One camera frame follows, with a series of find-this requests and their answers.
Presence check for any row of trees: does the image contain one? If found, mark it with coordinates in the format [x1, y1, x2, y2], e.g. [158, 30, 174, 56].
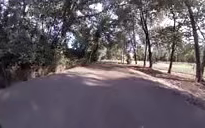
[116, 0, 205, 84]

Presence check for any dense wood with bushes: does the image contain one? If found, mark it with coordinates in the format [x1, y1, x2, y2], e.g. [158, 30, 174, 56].
[0, 0, 124, 93]

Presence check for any pale green grass field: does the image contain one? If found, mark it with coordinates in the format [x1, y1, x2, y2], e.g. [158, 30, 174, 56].
[136, 60, 205, 80]

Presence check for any leaf-strewn earth verge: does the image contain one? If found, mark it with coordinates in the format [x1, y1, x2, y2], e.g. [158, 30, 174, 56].
[128, 63, 205, 104]

